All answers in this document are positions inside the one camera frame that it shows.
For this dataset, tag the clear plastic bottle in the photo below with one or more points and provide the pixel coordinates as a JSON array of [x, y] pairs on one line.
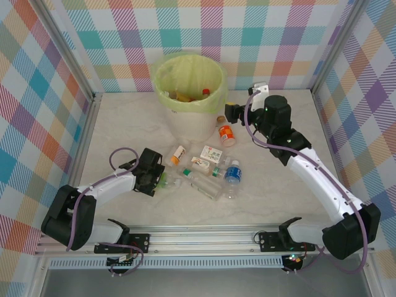
[[174, 182]]

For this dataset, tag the orange plastic bottle white label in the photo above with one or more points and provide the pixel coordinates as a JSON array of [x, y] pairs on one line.
[[227, 133]]

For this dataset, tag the clear bottle blue label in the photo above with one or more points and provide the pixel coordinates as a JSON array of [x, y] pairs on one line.
[[232, 174]]

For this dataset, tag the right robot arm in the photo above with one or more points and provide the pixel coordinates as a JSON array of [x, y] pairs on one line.
[[321, 182]]

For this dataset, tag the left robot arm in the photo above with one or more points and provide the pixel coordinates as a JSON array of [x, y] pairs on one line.
[[105, 185]]

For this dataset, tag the white waste bin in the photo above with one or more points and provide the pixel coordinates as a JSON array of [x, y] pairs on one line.
[[191, 127]]

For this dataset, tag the green plastic bin liner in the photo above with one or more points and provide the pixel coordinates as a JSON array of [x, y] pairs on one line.
[[188, 71]]

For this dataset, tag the small brown bottle cap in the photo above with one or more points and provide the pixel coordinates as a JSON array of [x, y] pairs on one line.
[[220, 118]]

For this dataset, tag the clear bottle orange label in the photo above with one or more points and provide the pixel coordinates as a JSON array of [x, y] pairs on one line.
[[178, 153]]

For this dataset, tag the red capped bottle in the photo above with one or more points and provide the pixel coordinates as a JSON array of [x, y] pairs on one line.
[[206, 92]]

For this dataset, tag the white green carton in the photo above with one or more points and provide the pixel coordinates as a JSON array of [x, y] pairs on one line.
[[212, 154]]

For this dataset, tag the long clear bottle green cap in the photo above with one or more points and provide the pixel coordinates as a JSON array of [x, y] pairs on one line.
[[204, 185]]

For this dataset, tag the small clear bottle green label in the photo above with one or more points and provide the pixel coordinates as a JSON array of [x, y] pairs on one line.
[[218, 171]]

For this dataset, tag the small circuit board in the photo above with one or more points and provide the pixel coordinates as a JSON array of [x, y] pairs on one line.
[[294, 260], [120, 261]]

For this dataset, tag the grey metal panel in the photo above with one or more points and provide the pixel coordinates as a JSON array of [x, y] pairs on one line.
[[201, 284]]

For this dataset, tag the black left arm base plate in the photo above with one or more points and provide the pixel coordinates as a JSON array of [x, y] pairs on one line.
[[139, 242]]

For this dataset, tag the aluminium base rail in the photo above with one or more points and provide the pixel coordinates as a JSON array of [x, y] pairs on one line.
[[201, 241]]

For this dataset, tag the aluminium side rail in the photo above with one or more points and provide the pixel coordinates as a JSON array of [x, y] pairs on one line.
[[85, 136]]

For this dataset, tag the aluminium frame post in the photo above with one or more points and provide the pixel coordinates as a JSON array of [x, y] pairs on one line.
[[332, 46], [67, 46]]

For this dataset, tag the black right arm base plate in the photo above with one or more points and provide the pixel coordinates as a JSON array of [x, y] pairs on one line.
[[269, 241]]

